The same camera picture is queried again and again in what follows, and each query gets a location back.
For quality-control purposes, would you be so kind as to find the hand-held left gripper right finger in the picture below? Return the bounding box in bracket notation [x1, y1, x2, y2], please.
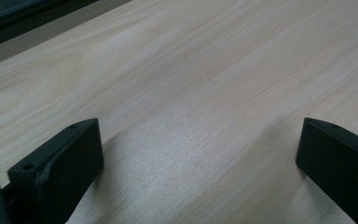
[295, 117, 358, 224]

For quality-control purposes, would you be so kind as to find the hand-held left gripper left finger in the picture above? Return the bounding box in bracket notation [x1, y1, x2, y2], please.
[7, 118, 105, 224]

